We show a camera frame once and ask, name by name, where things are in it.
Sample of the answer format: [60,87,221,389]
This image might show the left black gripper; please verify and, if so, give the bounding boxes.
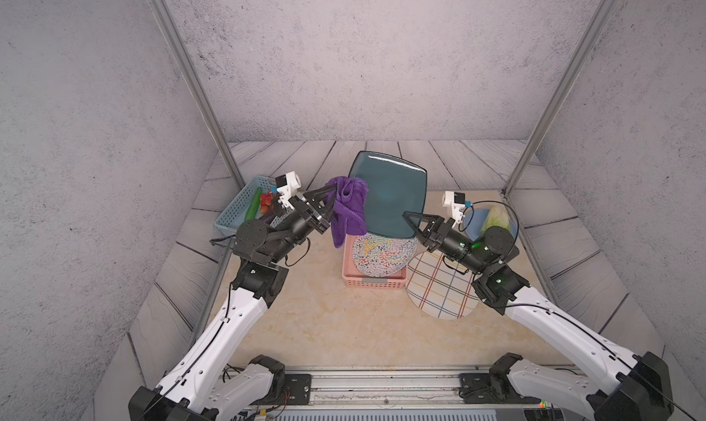
[265,186,339,270]

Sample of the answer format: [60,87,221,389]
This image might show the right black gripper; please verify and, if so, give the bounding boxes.
[405,213,491,281]

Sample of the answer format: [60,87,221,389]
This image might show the purple cloth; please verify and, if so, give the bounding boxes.
[325,176,369,248]

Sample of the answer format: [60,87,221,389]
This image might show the dark teal square plate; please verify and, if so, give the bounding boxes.
[349,151,428,239]

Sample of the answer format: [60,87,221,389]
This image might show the colourful speckled round plate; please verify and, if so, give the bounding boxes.
[351,233,417,278]

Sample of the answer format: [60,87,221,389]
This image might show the plaid striped white plate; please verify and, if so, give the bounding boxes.
[406,252,480,321]

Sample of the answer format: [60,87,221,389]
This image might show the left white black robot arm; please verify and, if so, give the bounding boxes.
[128,185,336,420]

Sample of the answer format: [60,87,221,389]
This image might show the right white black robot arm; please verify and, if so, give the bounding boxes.
[403,211,677,420]

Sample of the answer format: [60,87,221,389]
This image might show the light blue round plate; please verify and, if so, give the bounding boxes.
[461,206,518,240]

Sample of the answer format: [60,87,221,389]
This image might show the red cherry tomatoes bunch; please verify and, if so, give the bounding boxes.
[259,192,275,215]

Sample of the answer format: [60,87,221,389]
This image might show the green cucumber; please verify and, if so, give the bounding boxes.
[244,188,262,222]

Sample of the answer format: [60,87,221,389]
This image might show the pink perforated plastic basket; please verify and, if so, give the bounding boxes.
[341,234,409,290]

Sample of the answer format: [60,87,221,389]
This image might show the green lettuce head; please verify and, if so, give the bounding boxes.
[480,204,511,235]

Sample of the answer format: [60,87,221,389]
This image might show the light blue perforated basket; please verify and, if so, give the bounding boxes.
[214,176,276,236]

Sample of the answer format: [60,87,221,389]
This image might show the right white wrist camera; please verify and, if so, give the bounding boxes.
[442,190,474,226]

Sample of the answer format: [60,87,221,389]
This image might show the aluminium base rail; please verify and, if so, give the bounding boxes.
[148,365,608,421]

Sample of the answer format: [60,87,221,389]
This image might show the left metal frame post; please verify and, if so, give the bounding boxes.
[146,0,246,189]

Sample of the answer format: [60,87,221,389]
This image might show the metal frame post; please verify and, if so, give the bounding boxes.
[502,0,621,199]
[146,0,246,189]

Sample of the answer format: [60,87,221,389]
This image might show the right metal frame post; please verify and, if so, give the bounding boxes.
[502,0,621,199]

